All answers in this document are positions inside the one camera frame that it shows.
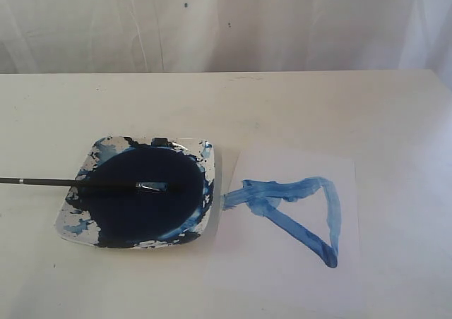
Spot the white backdrop cloth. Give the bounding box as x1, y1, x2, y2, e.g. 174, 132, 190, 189
1, 0, 451, 74

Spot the white paper sheet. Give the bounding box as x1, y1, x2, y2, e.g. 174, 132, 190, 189
206, 146, 359, 303

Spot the black paintbrush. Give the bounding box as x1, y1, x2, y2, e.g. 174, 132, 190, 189
1, 177, 183, 193

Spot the white dish with blue paint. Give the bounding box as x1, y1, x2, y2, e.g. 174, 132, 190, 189
54, 136, 215, 249

